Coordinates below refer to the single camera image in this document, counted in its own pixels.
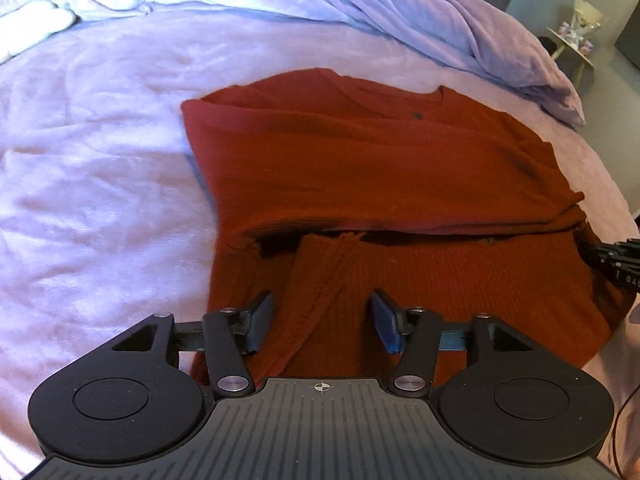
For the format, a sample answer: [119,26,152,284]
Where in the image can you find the red button cardigan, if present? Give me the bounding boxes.
[180,67,638,391]

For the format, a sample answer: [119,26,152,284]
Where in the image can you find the white crumpled cloth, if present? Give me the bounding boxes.
[0,0,77,64]

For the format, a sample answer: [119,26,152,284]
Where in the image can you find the wrapped flower bouquet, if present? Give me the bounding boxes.
[571,0,609,37]

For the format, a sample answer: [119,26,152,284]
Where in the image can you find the black flat screen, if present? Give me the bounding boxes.
[614,20,640,69]

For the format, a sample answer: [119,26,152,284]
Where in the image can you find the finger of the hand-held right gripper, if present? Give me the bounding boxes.
[577,240,640,272]

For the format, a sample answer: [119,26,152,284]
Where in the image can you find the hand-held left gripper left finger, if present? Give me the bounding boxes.
[112,291,276,398]

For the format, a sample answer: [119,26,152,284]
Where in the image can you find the thin black cable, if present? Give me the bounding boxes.
[611,394,640,480]

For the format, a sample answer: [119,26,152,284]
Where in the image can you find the round white side table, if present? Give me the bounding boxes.
[545,26,602,87]

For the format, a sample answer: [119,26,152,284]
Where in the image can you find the lilac fleece bed blanket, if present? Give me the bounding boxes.
[0,10,640,461]

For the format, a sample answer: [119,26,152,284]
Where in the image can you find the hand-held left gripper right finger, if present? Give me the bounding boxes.
[369,288,531,397]

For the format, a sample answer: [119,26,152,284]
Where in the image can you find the lilac crumpled duvet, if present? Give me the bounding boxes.
[0,0,587,129]

